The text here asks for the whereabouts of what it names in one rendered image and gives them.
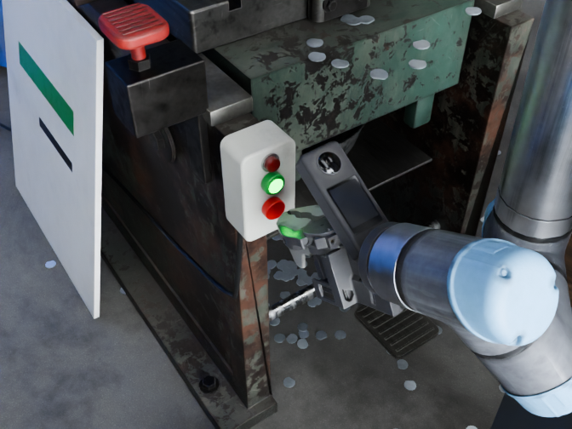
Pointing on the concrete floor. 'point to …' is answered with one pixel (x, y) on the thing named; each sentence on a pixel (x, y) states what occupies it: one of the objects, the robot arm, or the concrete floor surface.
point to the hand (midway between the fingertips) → (285, 214)
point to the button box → (243, 186)
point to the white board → (59, 130)
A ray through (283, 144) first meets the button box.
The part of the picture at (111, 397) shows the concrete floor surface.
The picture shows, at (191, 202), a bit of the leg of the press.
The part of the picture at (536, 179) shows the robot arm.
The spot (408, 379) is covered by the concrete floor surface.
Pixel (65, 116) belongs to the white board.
